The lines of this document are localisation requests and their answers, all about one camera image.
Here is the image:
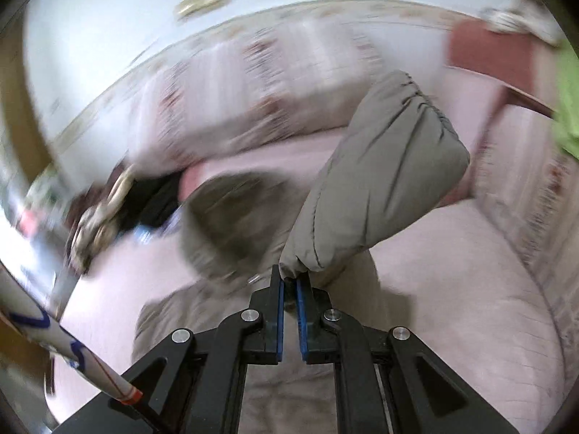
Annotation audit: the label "rose woven cushion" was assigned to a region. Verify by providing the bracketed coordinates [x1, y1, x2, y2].
[445, 20, 537, 95]

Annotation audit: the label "striped floral cushion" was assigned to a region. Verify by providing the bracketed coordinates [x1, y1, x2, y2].
[129, 18, 396, 166]
[473, 108, 568, 281]

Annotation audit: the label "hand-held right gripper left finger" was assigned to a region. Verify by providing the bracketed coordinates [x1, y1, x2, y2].
[54, 264, 285, 434]

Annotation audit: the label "green cloth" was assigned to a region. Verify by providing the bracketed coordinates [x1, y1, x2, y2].
[551, 41, 579, 160]

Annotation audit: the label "patterned cloth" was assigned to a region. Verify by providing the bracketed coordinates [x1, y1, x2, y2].
[482, 0, 564, 47]

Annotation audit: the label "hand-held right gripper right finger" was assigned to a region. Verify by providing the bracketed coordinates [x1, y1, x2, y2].
[296, 276, 521, 434]

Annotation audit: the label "brown floral blanket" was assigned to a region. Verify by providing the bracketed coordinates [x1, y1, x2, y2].
[68, 165, 136, 276]

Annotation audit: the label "pink quilted sofa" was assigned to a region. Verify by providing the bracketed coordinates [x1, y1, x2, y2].
[45, 113, 571, 434]

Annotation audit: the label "gold picture frame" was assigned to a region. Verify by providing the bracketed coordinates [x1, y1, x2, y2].
[176, 0, 232, 20]

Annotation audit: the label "grey-olive padded jacket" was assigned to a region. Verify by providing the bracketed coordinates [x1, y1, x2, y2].
[131, 70, 471, 434]

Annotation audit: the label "stained glass door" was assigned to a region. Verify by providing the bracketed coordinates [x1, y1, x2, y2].
[0, 163, 68, 308]

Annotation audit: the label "black clothes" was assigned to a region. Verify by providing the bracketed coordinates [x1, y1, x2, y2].
[115, 174, 186, 233]

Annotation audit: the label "white blue-printed rod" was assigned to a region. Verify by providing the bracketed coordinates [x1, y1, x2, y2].
[0, 264, 143, 405]

